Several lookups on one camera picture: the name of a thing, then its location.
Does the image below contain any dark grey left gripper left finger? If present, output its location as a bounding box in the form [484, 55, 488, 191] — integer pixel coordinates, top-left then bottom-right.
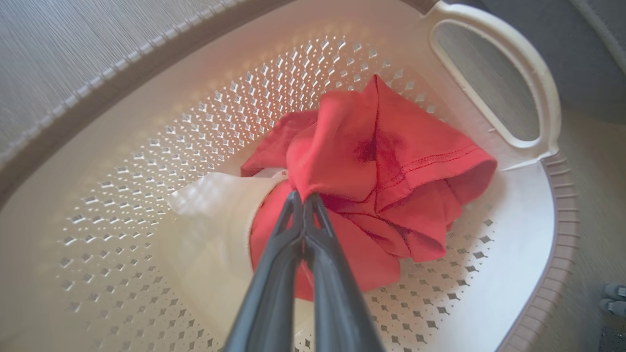
[223, 191, 305, 352]

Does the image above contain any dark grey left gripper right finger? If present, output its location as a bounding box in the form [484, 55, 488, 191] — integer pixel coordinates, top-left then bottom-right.
[305, 193, 385, 352]

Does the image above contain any red cloth garment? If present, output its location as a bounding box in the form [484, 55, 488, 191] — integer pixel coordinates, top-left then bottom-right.
[241, 74, 498, 302]

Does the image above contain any white cloth garment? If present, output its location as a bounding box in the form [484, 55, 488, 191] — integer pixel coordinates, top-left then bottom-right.
[165, 168, 290, 343]

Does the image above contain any grey and yellow sofa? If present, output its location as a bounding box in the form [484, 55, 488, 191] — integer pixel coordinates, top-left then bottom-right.
[455, 0, 626, 110]

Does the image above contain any cream perforated plastic laundry basket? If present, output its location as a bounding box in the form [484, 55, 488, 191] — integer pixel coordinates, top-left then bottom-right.
[0, 0, 581, 352]

